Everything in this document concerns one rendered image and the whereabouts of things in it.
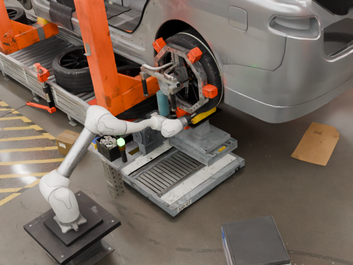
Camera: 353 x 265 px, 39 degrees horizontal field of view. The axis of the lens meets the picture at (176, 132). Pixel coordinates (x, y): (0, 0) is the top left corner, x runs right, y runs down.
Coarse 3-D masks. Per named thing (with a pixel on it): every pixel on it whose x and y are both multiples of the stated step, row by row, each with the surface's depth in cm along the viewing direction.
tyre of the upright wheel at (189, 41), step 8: (184, 32) 388; (192, 32) 384; (168, 40) 392; (176, 40) 384; (184, 40) 377; (192, 40) 374; (192, 48) 374; (200, 48) 371; (208, 48) 373; (208, 56) 370; (208, 64) 369; (208, 72) 372; (216, 72) 372; (208, 80) 377; (216, 80) 373; (216, 96) 381; (192, 104) 409; (208, 104) 391; (216, 104) 393
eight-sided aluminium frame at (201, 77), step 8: (168, 48) 383; (176, 48) 377; (184, 48) 376; (160, 56) 395; (184, 56) 371; (160, 64) 408; (192, 64) 369; (160, 72) 408; (200, 72) 373; (200, 80) 370; (200, 88) 376; (168, 96) 414; (176, 96) 415; (200, 96) 380; (176, 104) 410; (184, 104) 409; (200, 104) 384; (192, 112) 398
